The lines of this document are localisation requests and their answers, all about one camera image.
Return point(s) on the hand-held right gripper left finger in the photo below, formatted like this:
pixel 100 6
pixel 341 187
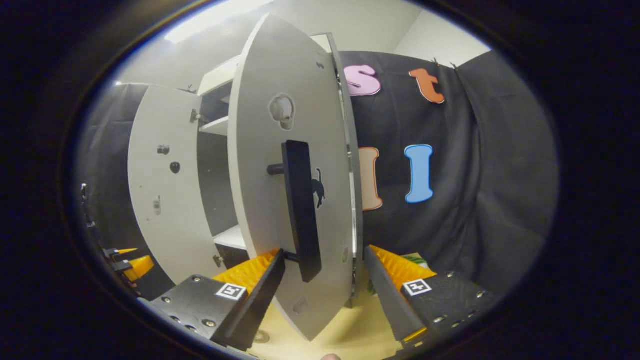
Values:
pixel 260 300

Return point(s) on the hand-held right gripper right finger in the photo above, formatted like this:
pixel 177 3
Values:
pixel 385 300

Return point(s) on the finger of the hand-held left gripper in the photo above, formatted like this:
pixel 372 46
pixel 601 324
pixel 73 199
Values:
pixel 121 266
pixel 111 253

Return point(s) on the round brown coaster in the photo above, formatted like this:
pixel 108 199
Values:
pixel 261 337

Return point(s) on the white cabinet door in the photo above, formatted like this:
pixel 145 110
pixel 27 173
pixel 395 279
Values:
pixel 260 150
pixel 165 225

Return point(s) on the white cabinet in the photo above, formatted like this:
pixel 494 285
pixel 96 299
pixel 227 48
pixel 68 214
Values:
pixel 217 175

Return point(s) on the white cabinet shelf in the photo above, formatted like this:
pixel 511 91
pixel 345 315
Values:
pixel 217 126

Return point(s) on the white cabinet drawer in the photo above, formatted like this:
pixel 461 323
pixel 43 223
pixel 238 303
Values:
pixel 220 75

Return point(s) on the black backdrop cloth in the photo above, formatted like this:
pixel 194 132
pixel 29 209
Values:
pixel 475 175

